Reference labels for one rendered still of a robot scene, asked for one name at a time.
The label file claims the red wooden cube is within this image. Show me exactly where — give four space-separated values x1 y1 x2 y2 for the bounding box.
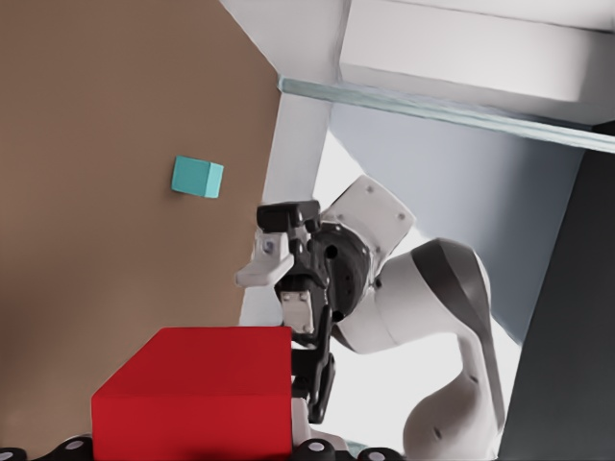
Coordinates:
90 326 295 460

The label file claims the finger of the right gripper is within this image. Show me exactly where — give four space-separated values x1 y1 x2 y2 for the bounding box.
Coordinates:
289 311 338 436
234 229 295 289

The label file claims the blue wooden cube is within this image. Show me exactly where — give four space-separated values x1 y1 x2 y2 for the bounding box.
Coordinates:
169 154 226 200

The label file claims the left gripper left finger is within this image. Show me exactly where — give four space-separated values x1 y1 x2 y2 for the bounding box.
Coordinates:
0 431 95 461

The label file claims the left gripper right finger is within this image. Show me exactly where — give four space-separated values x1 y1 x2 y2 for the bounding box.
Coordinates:
290 433 403 461

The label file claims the dark grey panel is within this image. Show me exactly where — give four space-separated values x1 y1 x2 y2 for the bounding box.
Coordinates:
498 147 615 461

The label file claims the silver frame crossbeam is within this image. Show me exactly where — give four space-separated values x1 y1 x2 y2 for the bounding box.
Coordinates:
277 75 615 156

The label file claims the silver frame post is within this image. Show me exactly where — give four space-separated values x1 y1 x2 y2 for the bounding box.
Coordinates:
238 89 333 328

